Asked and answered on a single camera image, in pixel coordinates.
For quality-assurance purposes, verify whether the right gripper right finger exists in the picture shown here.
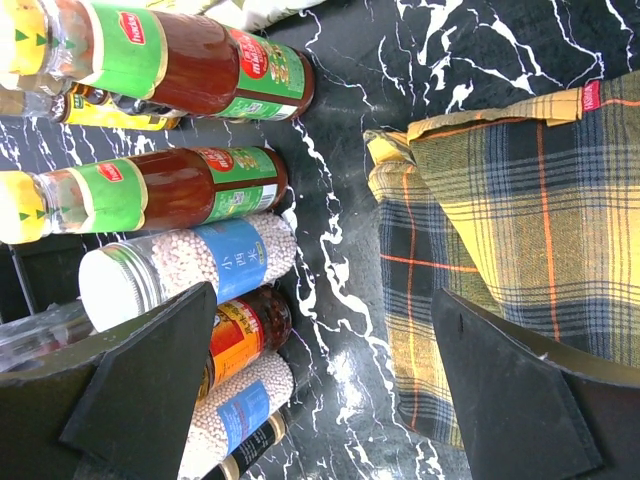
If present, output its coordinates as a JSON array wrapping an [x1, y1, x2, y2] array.
[[432, 289, 639, 479]]

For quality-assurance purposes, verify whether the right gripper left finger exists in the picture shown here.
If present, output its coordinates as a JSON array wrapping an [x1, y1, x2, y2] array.
[[1, 283, 217, 479]]

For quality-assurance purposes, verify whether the small dark spice jar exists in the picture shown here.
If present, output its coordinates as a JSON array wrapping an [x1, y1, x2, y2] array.
[[203, 410, 288, 480]]

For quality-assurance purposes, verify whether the red lid chili jar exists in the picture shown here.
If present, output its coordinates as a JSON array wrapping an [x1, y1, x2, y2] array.
[[197, 286, 293, 402]]

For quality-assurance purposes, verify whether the short green label sauce bottle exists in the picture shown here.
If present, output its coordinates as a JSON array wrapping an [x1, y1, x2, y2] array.
[[1, 147, 288, 244]]

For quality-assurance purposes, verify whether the sago jar silver lid near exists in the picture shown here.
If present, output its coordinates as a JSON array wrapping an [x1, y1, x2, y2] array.
[[178, 353, 294, 479]]

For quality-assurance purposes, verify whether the sago jar silver lid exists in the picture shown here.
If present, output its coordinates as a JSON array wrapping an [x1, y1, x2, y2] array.
[[78, 213, 297, 332], [178, 353, 294, 479]]

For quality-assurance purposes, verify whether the sago jar silver lid far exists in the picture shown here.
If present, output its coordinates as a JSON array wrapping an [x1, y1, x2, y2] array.
[[78, 213, 297, 332]]

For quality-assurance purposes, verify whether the yellow plaid cloth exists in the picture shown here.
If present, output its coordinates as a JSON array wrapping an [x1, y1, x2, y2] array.
[[364, 72, 639, 447]]

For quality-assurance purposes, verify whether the yellow label bottle brown cap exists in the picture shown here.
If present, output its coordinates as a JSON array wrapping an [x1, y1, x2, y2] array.
[[50, 82, 181, 131]]

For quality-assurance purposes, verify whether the tall green label sauce bottle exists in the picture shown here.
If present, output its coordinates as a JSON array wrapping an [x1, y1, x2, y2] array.
[[1, 1, 315, 121]]

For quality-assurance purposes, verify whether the cream printed cloth bag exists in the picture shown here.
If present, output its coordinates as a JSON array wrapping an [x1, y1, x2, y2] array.
[[141, 0, 323, 32]]

